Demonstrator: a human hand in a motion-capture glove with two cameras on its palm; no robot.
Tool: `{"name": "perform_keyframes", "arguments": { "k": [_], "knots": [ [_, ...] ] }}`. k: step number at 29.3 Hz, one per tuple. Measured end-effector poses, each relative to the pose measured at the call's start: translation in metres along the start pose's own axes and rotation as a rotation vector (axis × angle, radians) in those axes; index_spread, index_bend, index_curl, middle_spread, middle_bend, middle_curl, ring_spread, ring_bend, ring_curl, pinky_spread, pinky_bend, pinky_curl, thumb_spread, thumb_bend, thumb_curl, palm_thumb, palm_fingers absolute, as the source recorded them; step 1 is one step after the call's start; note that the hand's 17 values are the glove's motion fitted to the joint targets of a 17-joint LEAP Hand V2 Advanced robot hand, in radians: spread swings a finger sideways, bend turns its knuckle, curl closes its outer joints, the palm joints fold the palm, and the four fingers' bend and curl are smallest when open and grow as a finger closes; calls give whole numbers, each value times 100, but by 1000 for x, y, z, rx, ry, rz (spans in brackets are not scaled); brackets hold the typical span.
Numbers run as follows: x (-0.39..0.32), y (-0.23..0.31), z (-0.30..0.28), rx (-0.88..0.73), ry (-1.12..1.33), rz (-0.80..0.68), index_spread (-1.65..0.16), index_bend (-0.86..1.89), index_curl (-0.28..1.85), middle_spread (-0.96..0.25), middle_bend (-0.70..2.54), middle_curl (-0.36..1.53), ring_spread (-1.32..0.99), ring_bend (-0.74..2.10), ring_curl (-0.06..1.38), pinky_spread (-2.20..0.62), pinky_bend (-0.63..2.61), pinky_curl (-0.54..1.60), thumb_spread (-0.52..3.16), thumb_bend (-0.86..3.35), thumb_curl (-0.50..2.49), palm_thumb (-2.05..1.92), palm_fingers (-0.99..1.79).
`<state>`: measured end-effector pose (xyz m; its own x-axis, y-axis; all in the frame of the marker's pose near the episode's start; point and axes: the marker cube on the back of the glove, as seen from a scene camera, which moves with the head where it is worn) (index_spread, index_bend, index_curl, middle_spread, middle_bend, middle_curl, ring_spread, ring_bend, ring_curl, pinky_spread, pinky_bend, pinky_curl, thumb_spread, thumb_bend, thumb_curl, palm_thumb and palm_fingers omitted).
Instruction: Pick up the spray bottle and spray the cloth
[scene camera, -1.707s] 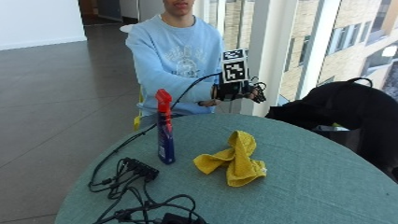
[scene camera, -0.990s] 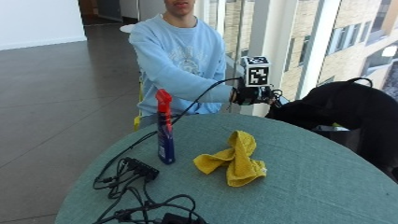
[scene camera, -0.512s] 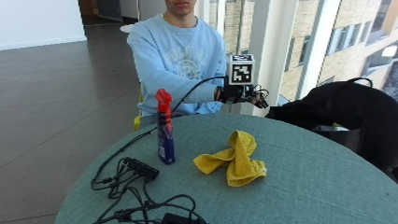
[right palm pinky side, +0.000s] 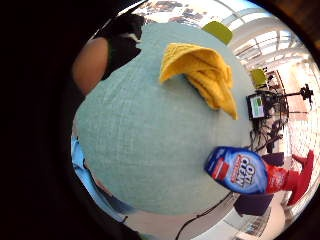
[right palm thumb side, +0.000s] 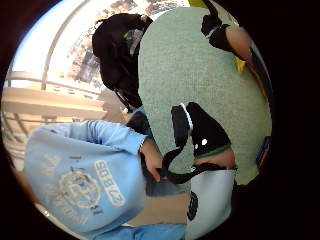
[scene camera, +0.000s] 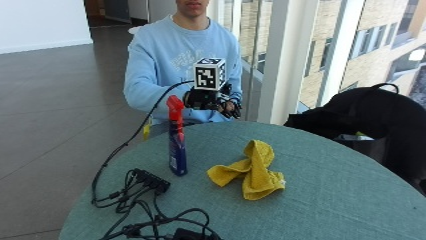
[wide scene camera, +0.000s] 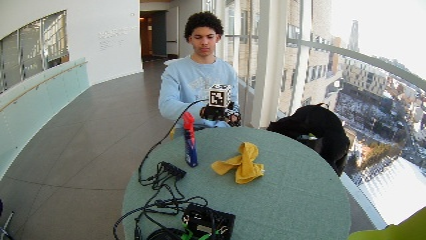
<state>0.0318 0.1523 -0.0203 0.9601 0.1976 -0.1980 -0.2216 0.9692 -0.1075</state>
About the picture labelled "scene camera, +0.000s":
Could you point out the blue spray bottle red trigger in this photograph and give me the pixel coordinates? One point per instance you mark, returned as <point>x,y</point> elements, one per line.
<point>177,146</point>

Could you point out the black usb hub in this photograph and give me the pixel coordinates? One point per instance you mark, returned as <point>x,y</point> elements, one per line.
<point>153,180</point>

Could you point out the the person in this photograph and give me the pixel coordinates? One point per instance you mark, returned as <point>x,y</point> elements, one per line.
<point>173,50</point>

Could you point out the white window pillar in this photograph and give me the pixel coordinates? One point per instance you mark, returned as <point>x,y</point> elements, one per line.
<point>283,60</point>

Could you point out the black power adapter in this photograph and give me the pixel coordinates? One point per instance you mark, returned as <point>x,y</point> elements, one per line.
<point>190,234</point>

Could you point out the yellow cloth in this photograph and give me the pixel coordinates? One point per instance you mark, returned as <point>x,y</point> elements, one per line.
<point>257,170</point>

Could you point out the white cube with black markers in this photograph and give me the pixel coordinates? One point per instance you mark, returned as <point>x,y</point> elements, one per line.
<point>207,75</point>

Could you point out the yellow tag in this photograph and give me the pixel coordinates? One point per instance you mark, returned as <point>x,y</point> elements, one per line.
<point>146,130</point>

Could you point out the black bag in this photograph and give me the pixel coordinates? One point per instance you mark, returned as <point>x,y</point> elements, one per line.
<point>376,116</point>

